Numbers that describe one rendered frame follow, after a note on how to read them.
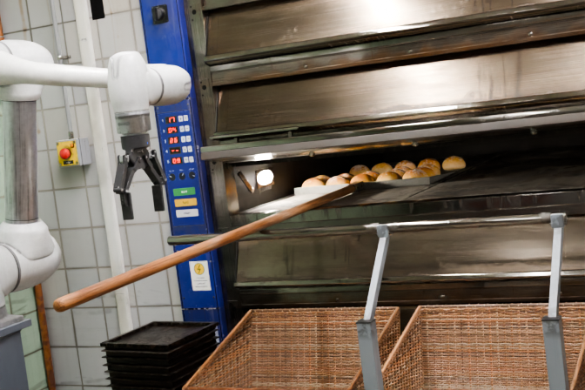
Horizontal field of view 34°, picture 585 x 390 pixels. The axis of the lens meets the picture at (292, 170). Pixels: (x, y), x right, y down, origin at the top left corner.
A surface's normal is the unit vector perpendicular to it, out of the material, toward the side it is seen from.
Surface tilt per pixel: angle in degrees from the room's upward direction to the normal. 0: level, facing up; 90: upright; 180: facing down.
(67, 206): 90
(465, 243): 70
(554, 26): 90
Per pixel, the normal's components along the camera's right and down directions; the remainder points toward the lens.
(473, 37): -0.42, 0.12
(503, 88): -0.44, -0.22
